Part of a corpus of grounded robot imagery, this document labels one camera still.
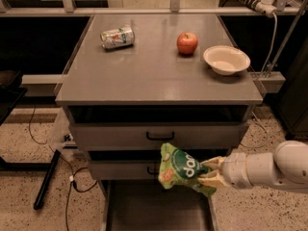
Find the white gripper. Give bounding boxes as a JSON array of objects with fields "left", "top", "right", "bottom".
[{"left": 197, "top": 153, "right": 248, "bottom": 189}]

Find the green rice chip bag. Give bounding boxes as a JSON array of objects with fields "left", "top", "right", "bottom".
[{"left": 158, "top": 142, "right": 217, "bottom": 197}]

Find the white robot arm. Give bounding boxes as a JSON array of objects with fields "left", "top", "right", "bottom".
[{"left": 197, "top": 141, "right": 308, "bottom": 193}]

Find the grey bottom drawer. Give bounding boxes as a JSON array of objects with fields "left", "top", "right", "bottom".
[{"left": 100, "top": 180, "right": 218, "bottom": 231}]

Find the grey drawer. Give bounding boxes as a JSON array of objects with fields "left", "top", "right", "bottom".
[
  {"left": 87, "top": 149, "right": 231, "bottom": 181},
  {"left": 100, "top": 180, "right": 218, "bottom": 231},
  {"left": 67, "top": 105, "right": 248, "bottom": 151}
]

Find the grey middle drawer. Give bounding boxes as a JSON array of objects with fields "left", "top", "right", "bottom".
[{"left": 87, "top": 149, "right": 231, "bottom": 181}]

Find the grey drawer cabinet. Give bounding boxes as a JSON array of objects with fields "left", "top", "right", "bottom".
[{"left": 55, "top": 13, "right": 264, "bottom": 231}]

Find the grey top drawer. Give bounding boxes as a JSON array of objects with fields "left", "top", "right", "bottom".
[{"left": 67, "top": 105, "right": 248, "bottom": 151}]

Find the white paper bowl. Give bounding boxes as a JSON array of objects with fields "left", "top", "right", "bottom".
[{"left": 203, "top": 45, "right": 250, "bottom": 76}]

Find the red apple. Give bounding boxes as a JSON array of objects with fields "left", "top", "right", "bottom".
[{"left": 176, "top": 32, "right": 198, "bottom": 55}]

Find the crushed green soda can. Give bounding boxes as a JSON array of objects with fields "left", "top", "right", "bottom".
[{"left": 100, "top": 26, "right": 135, "bottom": 50}]

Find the black table leg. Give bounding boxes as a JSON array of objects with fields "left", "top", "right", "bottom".
[{"left": 33, "top": 150, "right": 61, "bottom": 210}]

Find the black side table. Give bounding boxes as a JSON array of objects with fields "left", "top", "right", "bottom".
[{"left": 0, "top": 70, "right": 27, "bottom": 125}]

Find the thin white floor cable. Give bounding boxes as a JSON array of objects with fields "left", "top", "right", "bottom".
[{"left": 239, "top": 111, "right": 270, "bottom": 150}]

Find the black floor cable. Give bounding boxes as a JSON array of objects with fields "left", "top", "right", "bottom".
[{"left": 28, "top": 105, "right": 98, "bottom": 231}]

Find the white striped handle device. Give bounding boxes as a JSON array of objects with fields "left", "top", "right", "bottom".
[{"left": 238, "top": 0, "right": 277, "bottom": 18}]

